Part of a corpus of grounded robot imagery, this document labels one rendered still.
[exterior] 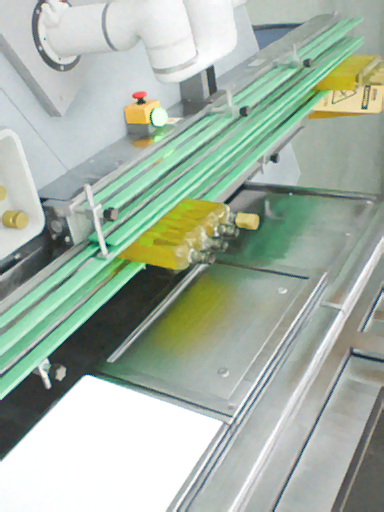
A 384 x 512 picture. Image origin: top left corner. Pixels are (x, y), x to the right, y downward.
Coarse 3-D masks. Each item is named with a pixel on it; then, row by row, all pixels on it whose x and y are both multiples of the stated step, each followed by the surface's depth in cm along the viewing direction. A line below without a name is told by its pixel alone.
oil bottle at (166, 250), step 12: (144, 240) 128; (156, 240) 127; (168, 240) 126; (180, 240) 125; (132, 252) 130; (144, 252) 128; (156, 252) 125; (168, 252) 124; (180, 252) 122; (156, 264) 128; (168, 264) 126; (180, 264) 124
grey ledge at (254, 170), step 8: (296, 128) 219; (304, 128) 221; (288, 136) 213; (280, 144) 208; (288, 144) 210; (272, 152) 203; (248, 168) 190; (256, 168) 194; (240, 176) 185; (248, 176) 190; (232, 184) 182; (240, 184) 186; (224, 192) 178; (232, 192) 182; (216, 200) 174; (224, 200) 178
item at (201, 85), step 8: (200, 72) 165; (208, 72) 168; (184, 80) 169; (192, 80) 168; (200, 80) 166; (208, 80) 169; (184, 88) 170; (192, 88) 169; (200, 88) 168; (208, 88) 169; (216, 88) 173; (184, 96) 172; (192, 96) 170; (200, 96) 169; (208, 96) 170
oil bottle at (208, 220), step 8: (176, 208) 139; (168, 216) 136; (176, 216) 135; (184, 216) 134; (192, 216) 134; (200, 216) 133; (208, 216) 132; (216, 216) 133; (200, 224) 131; (208, 224) 130; (208, 232) 131
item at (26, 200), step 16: (0, 144) 114; (16, 144) 112; (0, 160) 116; (16, 160) 114; (0, 176) 118; (16, 176) 116; (16, 192) 119; (32, 192) 117; (0, 208) 119; (16, 208) 121; (32, 208) 119; (0, 224) 120; (32, 224) 120; (0, 240) 116; (16, 240) 116; (0, 256) 112
